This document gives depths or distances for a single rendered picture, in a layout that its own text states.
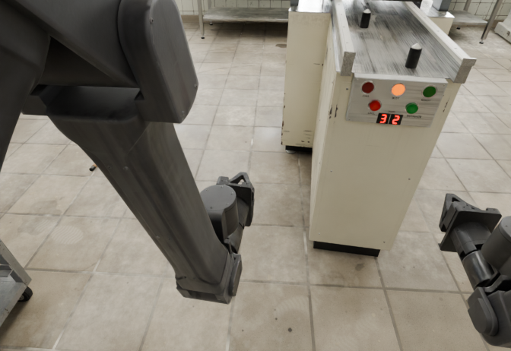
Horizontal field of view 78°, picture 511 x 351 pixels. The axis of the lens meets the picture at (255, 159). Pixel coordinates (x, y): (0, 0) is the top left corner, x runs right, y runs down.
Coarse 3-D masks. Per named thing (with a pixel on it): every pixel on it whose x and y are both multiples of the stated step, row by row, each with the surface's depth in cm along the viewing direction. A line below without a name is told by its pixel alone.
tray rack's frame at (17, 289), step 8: (0, 280) 113; (8, 280) 113; (0, 288) 111; (8, 288) 111; (16, 288) 111; (24, 288) 113; (0, 296) 109; (8, 296) 108; (16, 296) 110; (0, 304) 106; (8, 304) 107; (0, 312) 104; (8, 312) 107; (0, 320) 103
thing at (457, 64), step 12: (408, 12) 127; (420, 12) 118; (408, 24) 125; (420, 24) 112; (432, 24) 105; (420, 36) 111; (432, 36) 100; (444, 36) 94; (432, 48) 99; (444, 48) 90; (456, 48) 86; (444, 60) 89; (456, 60) 82; (468, 60) 78; (456, 72) 81; (468, 72) 80
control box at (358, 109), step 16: (352, 80) 90; (368, 80) 86; (384, 80) 85; (400, 80) 85; (416, 80) 84; (432, 80) 84; (352, 96) 89; (368, 96) 89; (384, 96) 88; (400, 96) 87; (416, 96) 86; (432, 96) 86; (352, 112) 92; (368, 112) 92; (384, 112) 91; (400, 112) 90; (416, 112) 89; (432, 112) 88
